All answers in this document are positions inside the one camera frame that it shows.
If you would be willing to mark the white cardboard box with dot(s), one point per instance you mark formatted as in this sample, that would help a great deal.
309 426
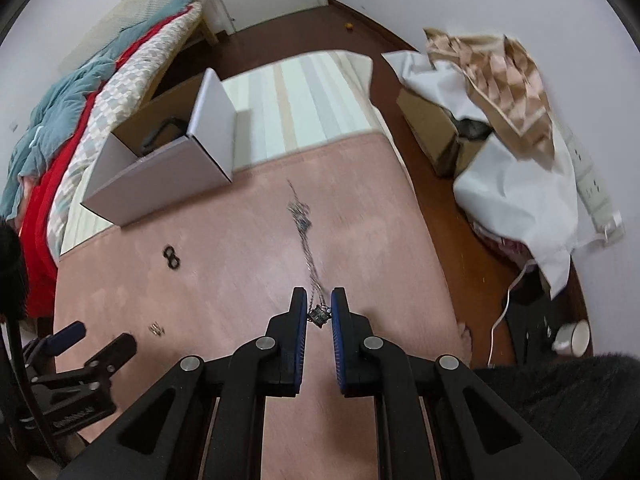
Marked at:
125 186

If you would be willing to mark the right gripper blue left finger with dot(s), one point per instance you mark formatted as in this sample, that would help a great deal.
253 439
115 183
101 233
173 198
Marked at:
270 365

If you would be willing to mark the checkered mattress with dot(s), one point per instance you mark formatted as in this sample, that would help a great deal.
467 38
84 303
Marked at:
119 98

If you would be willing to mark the beige patterned scarf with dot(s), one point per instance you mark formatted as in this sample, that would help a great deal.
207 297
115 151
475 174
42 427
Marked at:
504 82

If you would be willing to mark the small stud earrings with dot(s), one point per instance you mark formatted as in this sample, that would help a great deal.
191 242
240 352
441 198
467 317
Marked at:
157 330

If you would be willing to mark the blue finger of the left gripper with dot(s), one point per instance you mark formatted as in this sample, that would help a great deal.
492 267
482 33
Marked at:
54 345

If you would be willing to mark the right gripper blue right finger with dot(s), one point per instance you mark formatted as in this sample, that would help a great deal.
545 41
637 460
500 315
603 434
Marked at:
368 366

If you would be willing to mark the pink and striped table mat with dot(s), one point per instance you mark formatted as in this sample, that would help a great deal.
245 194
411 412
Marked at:
213 271

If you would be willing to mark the white cup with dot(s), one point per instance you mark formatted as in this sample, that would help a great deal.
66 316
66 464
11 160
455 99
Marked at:
572 339

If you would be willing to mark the red blanket with flower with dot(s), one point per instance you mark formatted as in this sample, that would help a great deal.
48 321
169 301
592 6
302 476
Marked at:
36 202

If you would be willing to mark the white power strip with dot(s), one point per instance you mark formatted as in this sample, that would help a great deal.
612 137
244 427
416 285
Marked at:
591 188

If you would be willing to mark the teal quilt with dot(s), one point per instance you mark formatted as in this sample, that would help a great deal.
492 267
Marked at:
54 119

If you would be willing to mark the brown cardboard box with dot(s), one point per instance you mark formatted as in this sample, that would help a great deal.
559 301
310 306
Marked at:
450 144

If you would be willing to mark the black smart watch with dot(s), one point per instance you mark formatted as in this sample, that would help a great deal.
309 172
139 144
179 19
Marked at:
169 130

